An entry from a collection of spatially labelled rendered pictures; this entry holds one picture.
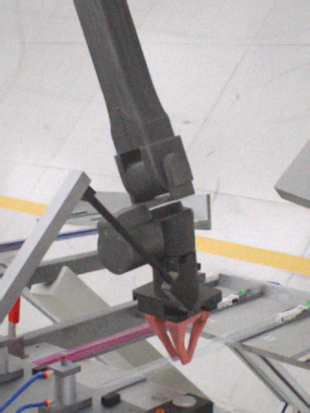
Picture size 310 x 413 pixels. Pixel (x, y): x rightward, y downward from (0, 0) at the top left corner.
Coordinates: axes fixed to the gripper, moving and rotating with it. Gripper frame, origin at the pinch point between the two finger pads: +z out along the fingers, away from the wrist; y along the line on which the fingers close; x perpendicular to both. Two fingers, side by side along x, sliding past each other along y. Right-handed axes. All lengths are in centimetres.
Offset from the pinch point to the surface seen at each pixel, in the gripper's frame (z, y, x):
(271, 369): 27, -21, 46
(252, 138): 8, -96, 139
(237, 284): 2.9, -14.6, 29.6
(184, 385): 34, -39, 41
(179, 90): -3, -138, 152
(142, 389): -0.4, 2.8, -10.0
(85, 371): -0.4, -6.7, -10.7
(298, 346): 2.2, 8.0, 14.6
